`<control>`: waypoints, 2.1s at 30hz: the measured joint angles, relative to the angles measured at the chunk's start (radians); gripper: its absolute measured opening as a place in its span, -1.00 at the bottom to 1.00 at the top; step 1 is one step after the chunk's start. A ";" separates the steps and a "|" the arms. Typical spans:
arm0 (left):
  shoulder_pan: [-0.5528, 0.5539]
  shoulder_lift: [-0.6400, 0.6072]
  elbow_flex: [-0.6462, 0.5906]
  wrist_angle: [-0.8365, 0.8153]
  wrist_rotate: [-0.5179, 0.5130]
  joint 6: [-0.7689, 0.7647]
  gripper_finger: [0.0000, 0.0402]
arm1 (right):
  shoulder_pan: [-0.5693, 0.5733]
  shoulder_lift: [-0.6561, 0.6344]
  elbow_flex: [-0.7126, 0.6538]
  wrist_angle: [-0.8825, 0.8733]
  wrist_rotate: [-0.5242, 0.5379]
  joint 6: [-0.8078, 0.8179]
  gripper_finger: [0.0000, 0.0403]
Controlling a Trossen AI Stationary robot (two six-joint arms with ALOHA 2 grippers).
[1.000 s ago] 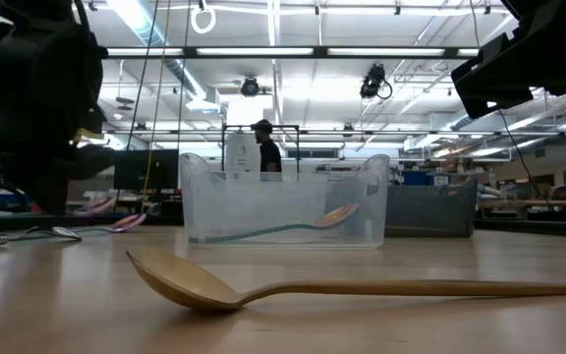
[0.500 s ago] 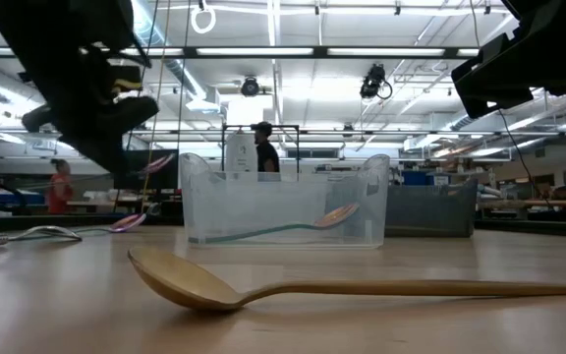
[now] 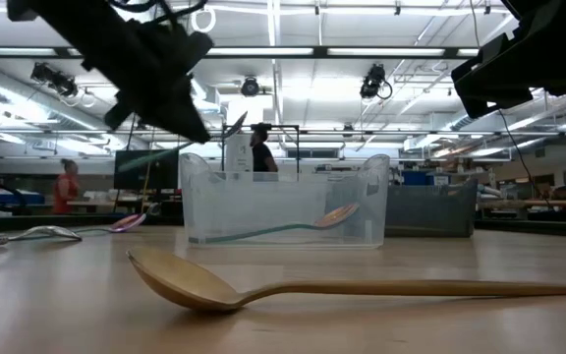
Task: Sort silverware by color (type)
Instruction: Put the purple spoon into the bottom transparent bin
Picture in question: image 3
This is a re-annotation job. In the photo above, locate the white board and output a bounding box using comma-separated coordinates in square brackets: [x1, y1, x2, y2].
[225, 133, 255, 173]

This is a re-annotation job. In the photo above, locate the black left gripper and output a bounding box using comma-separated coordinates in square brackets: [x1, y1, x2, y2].
[81, 19, 214, 144]

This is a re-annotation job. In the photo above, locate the gold spoon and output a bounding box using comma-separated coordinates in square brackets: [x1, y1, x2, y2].
[126, 245, 566, 313]

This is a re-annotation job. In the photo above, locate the black ceiling camera with cable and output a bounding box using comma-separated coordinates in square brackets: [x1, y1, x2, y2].
[359, 62, 394, 101]

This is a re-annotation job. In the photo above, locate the grey plastic bin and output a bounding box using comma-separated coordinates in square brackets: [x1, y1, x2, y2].
[384, 178, 479, 239]

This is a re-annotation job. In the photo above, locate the person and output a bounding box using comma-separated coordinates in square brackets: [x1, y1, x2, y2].
[52, 157, 81, 215]
[249, 125, 280, 174]

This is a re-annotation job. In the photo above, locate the black hanging cable yellow tag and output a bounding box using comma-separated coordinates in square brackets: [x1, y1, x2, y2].
[497, 110, 554, 207]

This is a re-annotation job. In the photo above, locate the white cable ring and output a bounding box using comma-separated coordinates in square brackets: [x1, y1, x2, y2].
[190, 4, 217, 35]

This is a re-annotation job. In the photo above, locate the black metal frame stand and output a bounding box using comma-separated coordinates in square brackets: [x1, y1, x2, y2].
[220, 122, 301, 184]

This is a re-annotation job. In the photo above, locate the black monitor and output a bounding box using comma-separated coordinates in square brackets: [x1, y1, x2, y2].
[113, 148, 180, 193]

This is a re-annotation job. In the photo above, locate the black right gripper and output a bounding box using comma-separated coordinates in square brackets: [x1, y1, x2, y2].
[450, 0, 566, 119]

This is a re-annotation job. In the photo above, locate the black ceiling camera cluster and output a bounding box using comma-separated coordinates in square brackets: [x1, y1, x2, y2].
[29, 61, 81, 99]

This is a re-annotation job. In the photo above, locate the iridescent teal-handled spoon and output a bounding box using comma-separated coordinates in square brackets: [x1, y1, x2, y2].
[115, 110, 249, 174]
[74, 203, 162, 234]
[188, 202, 362, 245]

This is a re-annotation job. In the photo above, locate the black overhead light bar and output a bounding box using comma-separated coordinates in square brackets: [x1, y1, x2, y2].
[0, 46, 481, 61]

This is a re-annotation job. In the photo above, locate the blue storage bin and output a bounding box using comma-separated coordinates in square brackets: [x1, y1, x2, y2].
[0, 190, 46, 206]

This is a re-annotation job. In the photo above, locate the clear plastic bin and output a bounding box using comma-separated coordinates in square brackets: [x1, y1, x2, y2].
[179, 152, 391, 249]
[203, 169, 336, 232]

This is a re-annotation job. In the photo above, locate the round black ceiling camera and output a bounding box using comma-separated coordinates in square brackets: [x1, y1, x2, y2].
[240, 76, 261, 98]

